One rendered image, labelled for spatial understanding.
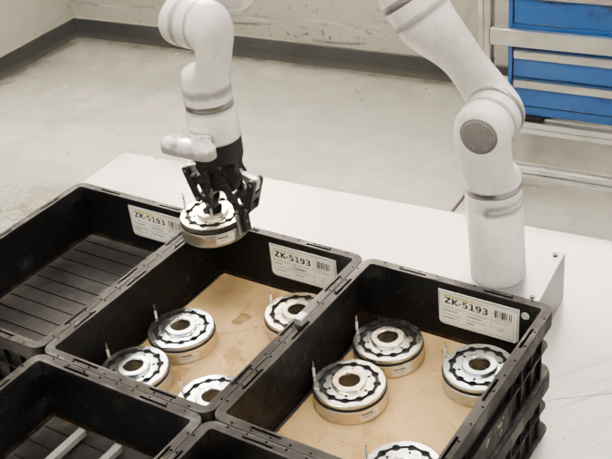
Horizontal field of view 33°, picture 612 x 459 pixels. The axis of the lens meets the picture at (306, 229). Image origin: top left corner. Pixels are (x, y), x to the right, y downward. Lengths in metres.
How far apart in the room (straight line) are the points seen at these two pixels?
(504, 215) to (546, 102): 1.71
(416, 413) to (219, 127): 0.48
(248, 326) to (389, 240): 0.50
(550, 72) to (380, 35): 1.35
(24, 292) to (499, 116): 0.85
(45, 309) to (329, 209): 0.68
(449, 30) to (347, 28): 3.00
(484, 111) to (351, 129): 2.52
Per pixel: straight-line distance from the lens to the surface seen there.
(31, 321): 1.73
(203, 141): 1.43
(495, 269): 1.70
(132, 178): 2.38
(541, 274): 1.75
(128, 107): 4.51
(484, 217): 1.64
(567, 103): 3.31
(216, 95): 1.42
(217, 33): 1.38
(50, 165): 4.15
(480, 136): 1.57
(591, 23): 3.20
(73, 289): 1.79
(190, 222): 1.55
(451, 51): 1.58
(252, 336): 1.59
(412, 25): 1.54
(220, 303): 1.67
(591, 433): 1.60
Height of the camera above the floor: 1.78
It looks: 31 degrees down
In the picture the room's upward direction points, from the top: 6 degrees counter-clockwise
